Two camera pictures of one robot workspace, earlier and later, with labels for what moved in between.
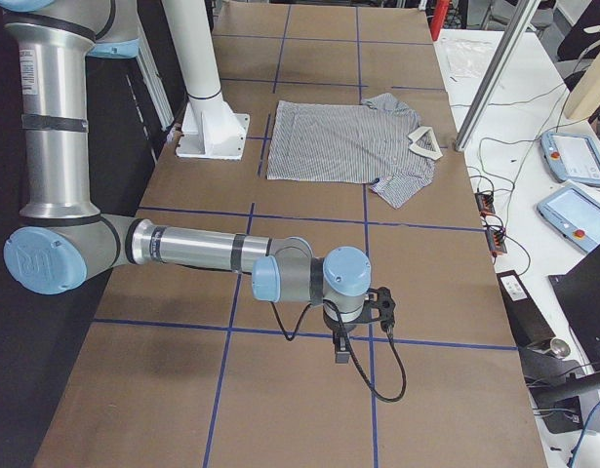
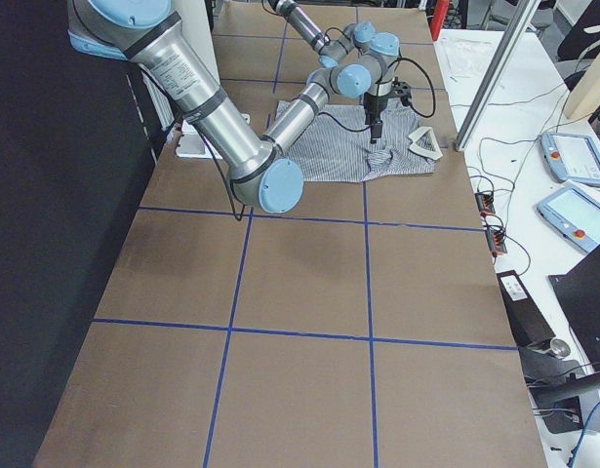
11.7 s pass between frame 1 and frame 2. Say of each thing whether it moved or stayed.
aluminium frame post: stayed
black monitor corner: stayed
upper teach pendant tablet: stayed
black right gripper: moved
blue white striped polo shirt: moved
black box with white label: stayed
